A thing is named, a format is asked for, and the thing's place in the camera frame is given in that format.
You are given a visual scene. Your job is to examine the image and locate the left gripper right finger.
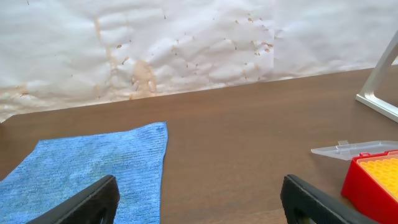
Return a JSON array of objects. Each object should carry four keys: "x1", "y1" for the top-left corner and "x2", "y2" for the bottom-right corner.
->
[{"x1": 280, "y1": 174, "x2": 379, "y2": 224}]

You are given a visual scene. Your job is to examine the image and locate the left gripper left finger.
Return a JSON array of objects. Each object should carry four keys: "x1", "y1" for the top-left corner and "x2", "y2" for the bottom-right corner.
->
[{"x1": 27, "y1": 174, "x2": 121, "y2": 224}]

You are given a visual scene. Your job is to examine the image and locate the blue cloth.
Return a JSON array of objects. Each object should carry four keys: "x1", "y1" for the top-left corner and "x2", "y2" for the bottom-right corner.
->
[{"x1": 0, "y1": 121, "x2": 169, "y2": 224}]

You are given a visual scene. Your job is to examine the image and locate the red and yellow tip box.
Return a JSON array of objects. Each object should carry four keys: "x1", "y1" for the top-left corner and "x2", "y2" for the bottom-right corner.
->
[{"x1": 310, "y1": 140, "x2": 398, "y2": 224}]

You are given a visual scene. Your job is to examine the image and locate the white and blue stand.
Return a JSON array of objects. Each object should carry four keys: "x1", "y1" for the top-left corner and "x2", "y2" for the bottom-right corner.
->
[{"x1": 355, "y1": 30, "x2": 398, "y2": 123}]

